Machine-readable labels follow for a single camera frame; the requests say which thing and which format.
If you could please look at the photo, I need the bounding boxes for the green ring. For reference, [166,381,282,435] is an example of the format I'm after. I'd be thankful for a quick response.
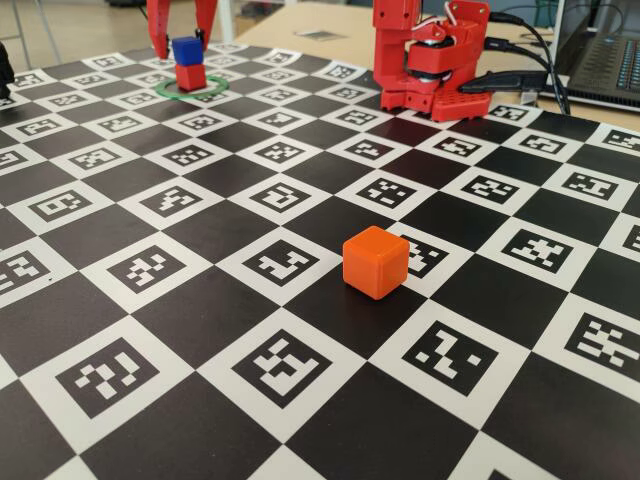
[154,74,229,100]

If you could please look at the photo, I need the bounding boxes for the white post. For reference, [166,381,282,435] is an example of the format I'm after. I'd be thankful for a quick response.
[218,0,236,44]

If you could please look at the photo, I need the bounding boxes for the black white marker mat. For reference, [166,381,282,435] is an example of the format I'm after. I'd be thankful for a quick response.
[0,39,640,480]

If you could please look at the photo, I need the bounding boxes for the blue cube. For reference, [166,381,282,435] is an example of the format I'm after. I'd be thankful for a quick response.
[171,36,205,67]

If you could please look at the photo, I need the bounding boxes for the black table clamp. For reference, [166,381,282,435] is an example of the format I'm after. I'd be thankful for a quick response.
[458,69,549,96]

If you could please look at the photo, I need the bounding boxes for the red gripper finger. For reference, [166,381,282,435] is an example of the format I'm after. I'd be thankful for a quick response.
[146,0,172,60]
[193,0,219,53]

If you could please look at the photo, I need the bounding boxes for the orange cube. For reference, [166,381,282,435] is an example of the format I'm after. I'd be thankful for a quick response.
[342,225,411,301]

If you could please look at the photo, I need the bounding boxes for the red cube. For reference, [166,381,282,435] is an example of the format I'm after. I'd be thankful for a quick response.
[174,63,207,92]

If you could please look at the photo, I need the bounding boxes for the black cable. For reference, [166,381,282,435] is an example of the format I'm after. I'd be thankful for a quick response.
[488,12,559,76]
[483,37,571,116]

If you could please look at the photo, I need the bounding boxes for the dark laptop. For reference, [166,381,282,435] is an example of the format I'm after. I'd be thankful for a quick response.
[552,0,640,114]

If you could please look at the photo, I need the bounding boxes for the black stand base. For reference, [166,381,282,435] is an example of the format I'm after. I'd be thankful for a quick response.
[0,42,16,99]

